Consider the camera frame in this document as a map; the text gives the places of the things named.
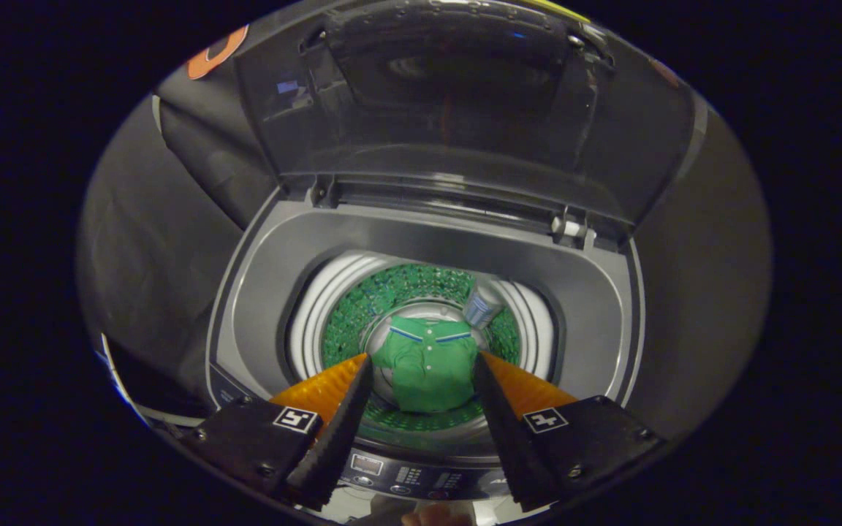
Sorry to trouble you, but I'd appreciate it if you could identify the grey washing machine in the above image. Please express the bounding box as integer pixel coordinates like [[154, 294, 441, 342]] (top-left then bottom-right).
[[205, 196, 645, 505]]

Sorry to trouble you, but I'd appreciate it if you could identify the black backdrop cloth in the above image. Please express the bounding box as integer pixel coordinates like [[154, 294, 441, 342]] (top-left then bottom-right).
[[76, 22, 773, 443]]

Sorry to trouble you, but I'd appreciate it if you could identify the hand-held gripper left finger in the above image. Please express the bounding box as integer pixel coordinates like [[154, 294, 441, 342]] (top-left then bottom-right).
[[180, 354, 375, 511]]

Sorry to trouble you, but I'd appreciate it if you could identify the green polo shirt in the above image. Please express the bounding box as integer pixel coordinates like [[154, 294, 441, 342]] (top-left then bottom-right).
[[371, 316, 480, 414]]

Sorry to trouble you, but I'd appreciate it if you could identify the dark washing machine lid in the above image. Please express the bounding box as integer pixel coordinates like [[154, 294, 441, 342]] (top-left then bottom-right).
[[235, 0, 697, 245]]

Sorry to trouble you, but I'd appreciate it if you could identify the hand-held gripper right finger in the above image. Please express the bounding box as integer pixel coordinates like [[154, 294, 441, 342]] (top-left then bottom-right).
[[474, 352, 665, 512]]

